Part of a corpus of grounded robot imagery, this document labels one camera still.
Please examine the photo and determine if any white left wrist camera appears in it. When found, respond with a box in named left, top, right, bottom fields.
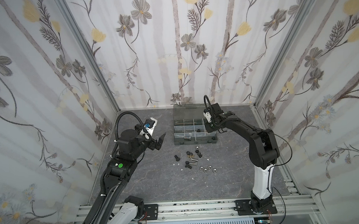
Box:
left=140, top=117, right=157, bottom=139

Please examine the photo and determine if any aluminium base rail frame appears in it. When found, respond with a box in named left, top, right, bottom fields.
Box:
left=72, top=193, right=323, bottom=224

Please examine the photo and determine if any black hex bolt lower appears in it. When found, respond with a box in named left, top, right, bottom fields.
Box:
left=185, top=161, right=192, bottom=169

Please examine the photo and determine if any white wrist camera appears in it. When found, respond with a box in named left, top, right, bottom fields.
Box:
left=140, top=117, right=157, bottom=139
left=203, top=111, right=212, bottom=123

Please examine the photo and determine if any green plastic compartment organizer box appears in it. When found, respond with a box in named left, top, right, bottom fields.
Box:
left=173, top=104, right=218, bottom=146

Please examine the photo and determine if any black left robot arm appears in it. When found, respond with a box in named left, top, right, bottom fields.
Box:
left=82, top=111, right=165, bottom=224

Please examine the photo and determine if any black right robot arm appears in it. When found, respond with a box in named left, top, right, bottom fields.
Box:
left=203, top=95, right=280, bottom=215

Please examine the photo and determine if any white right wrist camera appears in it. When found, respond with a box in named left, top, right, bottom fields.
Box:
left=203, top=111, right=212, bottom=123

